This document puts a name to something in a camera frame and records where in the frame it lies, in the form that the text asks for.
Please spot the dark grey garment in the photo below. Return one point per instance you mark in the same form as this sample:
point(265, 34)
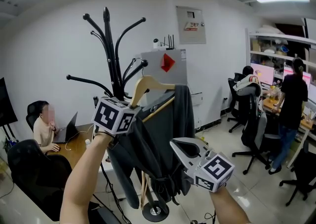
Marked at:
point(160, 131)

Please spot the pink screen monitor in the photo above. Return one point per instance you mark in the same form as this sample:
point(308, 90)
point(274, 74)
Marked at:
point(287, 72)
point(262, 73)

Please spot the wooden clothes hanger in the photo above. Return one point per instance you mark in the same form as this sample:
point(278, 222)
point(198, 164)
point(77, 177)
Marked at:
point(148, 82)
point(143, 188)

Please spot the gray office chair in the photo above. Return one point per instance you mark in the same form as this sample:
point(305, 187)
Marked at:
point(256, 129)

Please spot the person's right forearm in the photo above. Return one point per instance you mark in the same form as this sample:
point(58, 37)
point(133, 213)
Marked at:
point(227, 208)

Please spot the clear plastic bottle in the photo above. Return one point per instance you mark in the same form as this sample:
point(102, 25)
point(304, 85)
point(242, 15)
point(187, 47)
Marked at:
point(88, 143)

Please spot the black coat rack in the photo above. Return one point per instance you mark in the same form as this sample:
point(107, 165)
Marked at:
point(109, 52)

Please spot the brown wooden desk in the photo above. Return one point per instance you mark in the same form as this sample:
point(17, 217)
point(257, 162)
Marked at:
point(76, 149)

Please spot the black wristband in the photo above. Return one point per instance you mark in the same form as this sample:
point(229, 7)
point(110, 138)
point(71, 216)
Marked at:
point(103, 133)

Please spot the black laptop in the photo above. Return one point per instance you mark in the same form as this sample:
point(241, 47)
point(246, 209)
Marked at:
point(67, 129)

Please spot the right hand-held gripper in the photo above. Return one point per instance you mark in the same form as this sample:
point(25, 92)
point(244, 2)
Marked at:
point(214, 171)

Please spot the black tumbler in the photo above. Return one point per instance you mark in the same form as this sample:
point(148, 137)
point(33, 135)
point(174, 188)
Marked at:
point(95, 101)

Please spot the white wall box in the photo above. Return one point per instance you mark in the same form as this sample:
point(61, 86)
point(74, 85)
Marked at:
point(197, 98)

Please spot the gray electrical panel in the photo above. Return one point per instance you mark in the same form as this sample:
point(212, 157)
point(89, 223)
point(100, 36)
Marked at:
point(191, 24)

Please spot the silver refrigerator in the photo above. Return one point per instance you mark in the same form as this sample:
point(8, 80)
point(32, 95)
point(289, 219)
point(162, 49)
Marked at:
point(153, 62)

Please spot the red paper decoration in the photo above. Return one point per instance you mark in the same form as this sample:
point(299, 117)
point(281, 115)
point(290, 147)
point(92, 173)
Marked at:
point(168, 62)

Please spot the white desk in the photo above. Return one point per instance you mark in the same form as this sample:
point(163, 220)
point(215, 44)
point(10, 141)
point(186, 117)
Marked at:
point(105, 165)

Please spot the white storage shelf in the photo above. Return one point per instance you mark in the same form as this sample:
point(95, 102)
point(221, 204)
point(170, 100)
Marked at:
point(271, 45)

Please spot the white security camera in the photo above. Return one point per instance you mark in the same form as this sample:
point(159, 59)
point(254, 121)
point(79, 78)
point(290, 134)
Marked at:
point(156, 43)

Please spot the black television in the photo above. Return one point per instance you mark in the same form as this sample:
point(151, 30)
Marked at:
point(6, 104)

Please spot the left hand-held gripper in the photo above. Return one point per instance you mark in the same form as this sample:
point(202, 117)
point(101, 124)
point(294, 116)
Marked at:
point(108, 117)

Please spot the person's left forearm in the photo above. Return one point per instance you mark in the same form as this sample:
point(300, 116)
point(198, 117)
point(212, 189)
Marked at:
point(84, 176)

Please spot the black router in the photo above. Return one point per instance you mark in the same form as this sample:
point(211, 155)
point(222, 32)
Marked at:
point(169, 46)

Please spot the large black mesh office chair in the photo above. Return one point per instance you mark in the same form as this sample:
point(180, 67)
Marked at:
point(37, 168)

